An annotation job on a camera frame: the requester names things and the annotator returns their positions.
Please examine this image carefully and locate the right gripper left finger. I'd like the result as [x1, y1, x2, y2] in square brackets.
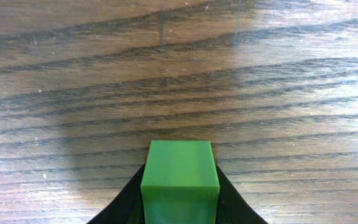
[87, 164, 146, 224]

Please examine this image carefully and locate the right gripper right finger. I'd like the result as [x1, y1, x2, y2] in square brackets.
[215, 165, 269, 224]

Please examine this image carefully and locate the green cube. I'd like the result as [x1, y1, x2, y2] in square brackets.
[140, 139, 221, 224]

